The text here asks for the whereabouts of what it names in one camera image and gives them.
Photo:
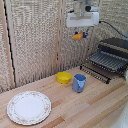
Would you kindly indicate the white floral rimmed plate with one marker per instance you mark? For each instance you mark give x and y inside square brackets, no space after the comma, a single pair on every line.
[29,107]

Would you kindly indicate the yellow bowl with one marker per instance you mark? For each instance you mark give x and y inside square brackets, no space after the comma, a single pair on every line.
[64,77]

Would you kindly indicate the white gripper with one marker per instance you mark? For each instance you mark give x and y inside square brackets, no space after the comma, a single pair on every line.
[82,20]

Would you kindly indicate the golden brown bread piece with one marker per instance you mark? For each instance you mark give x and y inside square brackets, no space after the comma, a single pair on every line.
[78,36]

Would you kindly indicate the blue faceted cup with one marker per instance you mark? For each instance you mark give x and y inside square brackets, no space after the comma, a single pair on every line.
[79,83]

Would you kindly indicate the wooden screen post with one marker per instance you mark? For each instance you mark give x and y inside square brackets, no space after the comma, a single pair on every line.
[7,43]
[58,40]

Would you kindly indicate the black dish rack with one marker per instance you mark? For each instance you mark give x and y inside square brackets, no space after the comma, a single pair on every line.
[108,60]

